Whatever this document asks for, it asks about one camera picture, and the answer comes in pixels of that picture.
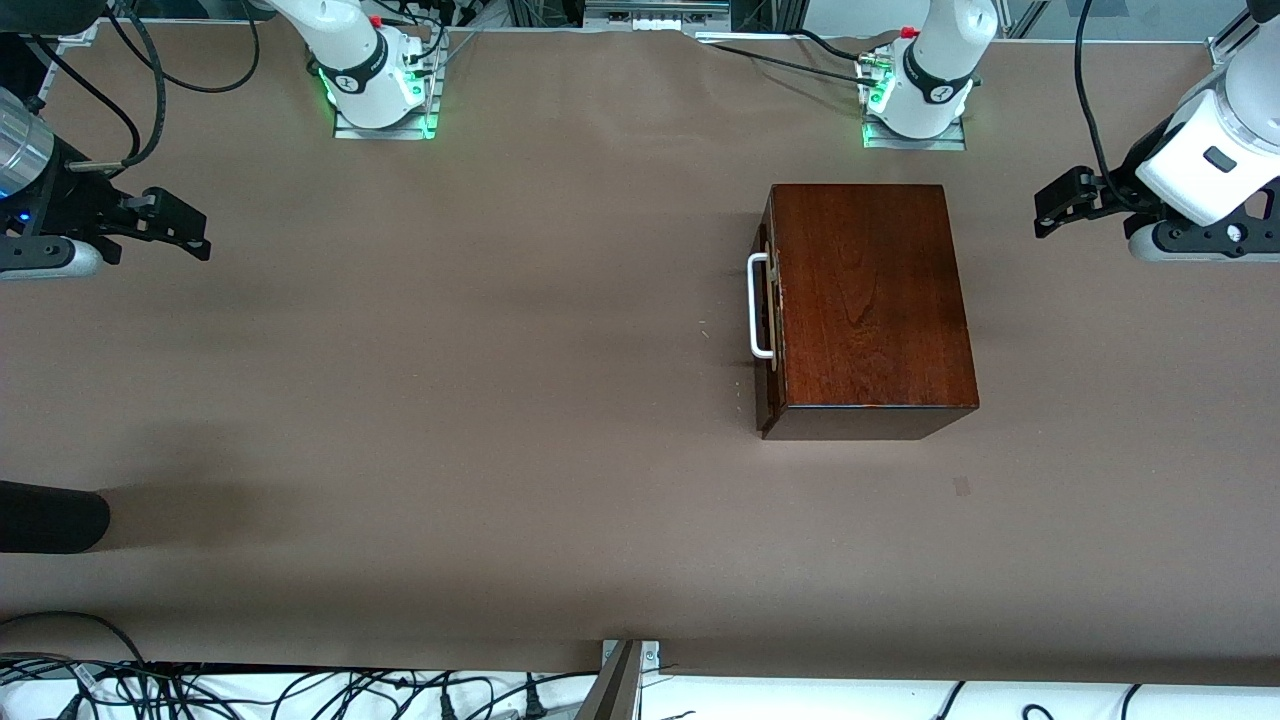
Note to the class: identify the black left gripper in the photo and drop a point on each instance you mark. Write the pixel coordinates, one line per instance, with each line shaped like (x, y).
(1117, 184)

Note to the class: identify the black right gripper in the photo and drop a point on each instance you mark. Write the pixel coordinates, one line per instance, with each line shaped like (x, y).
(72, 196)

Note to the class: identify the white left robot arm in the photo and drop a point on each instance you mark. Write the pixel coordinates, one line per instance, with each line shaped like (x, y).
(940, 60)

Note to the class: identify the dark brown wooden cabinet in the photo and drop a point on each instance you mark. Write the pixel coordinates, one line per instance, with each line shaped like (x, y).
(870, 300)

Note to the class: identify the brown table cover sheet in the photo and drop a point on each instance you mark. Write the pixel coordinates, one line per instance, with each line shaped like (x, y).
(400, 400)

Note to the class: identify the black foam cylinder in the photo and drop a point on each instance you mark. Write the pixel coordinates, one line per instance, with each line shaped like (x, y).
(50, 515)

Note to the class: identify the black power plug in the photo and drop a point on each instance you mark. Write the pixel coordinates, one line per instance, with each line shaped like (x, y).
(533, 708)
(447, 710)

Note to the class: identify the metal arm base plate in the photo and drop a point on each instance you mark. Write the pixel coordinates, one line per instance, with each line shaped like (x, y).
(930, 143)
(400, 131)

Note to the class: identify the silver aluminium frame profile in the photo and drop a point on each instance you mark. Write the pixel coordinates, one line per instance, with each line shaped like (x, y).
(1222, 52)

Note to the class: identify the grey metal mount bracket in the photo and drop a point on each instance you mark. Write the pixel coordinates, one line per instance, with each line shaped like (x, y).
(615, 690)

